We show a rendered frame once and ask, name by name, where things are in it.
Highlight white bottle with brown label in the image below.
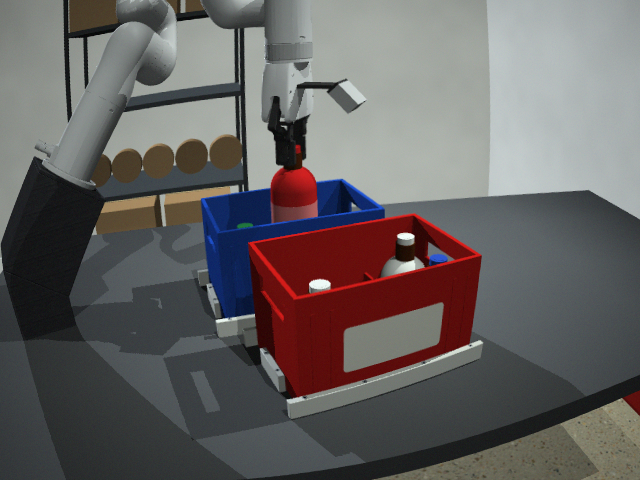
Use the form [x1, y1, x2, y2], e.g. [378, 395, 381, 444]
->
[380, 233, 425, 278]

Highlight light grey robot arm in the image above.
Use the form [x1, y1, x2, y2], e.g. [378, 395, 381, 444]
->
[35, 0, 366, 190]

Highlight blue plastic crate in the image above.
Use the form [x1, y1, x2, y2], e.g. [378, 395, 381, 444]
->
[204, 179, 385, 319]

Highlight red plastic crate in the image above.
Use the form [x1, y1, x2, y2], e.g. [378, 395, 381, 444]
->
[254, 213, 482, 399]

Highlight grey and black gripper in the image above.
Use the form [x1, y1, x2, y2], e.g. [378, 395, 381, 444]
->
[261, 58, 313, 166]

